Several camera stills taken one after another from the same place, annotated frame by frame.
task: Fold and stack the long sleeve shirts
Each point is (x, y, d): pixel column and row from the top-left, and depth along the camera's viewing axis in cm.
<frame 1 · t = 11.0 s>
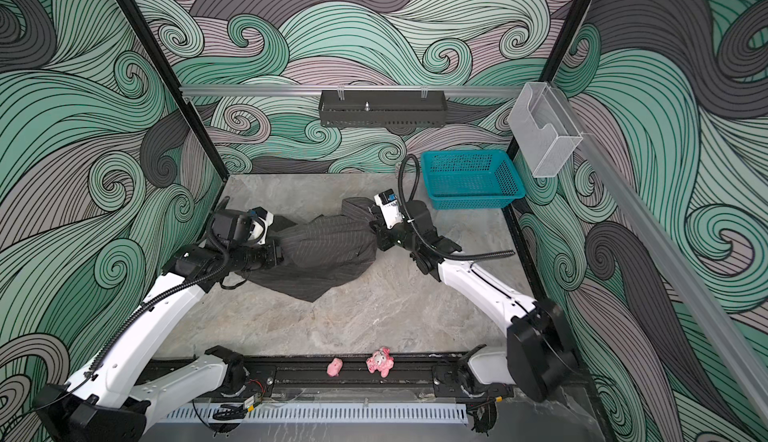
left hand: (287, 250, 75), fingers closed
right hand: (374, 222, 81), fingers closed
teal plastic basket: (471, 179, 121), on the table
dark grey pinstripe shirt: (320, 252, 76), point 21 cm above the table

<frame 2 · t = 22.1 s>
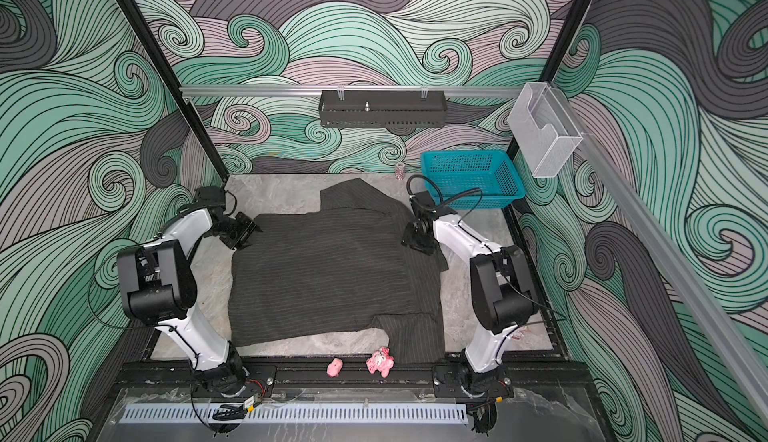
left hand: (259, 229, 94), fingers open
right hand: (409, 242, 93), fingers open
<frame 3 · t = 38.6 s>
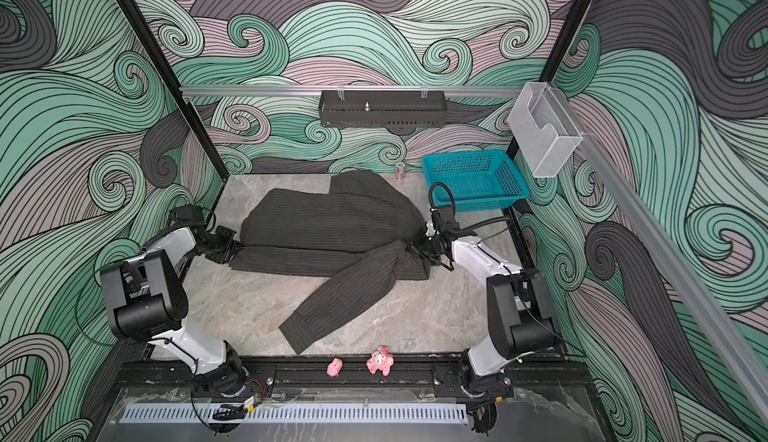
left hand: (244, 238, 93), fingers closed
right hand: (405, 246, 90), fingers closed
dark grey pinstripe shirt: (359, 236, 102), on the table
the other named things where they were.

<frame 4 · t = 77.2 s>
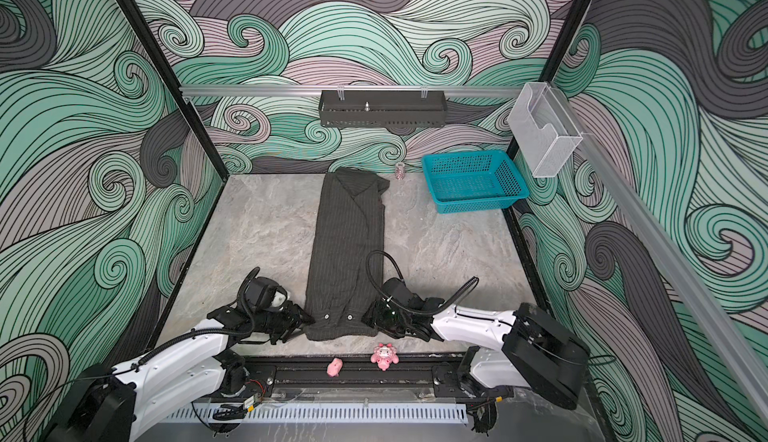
left hand: (312, 323, 81), fingers open
right hand: (365, 325, 81), fingers open
dark grey pinstripe shirt: (347, 267, 94), point 2 cm above the table
the other named things where they were.

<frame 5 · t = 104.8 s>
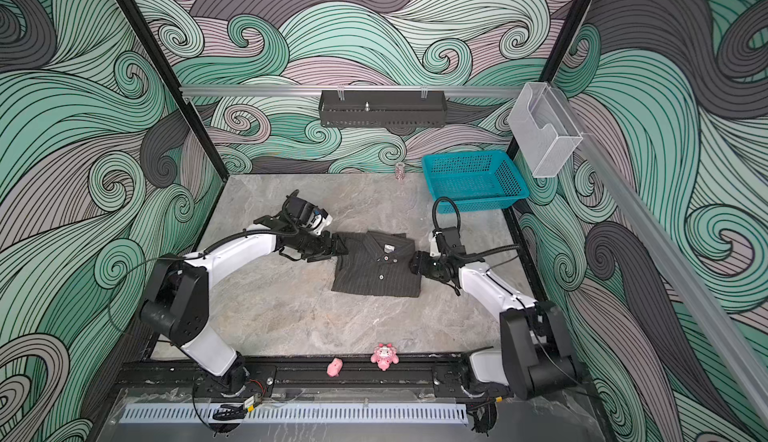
left hand: (340, 251, 86), fingers open
right hand: (418, 265, 89), fingers open
dark grey pinstripe shirt: (377, 263, 94), point 3 cm above the table
the other named things where they were.

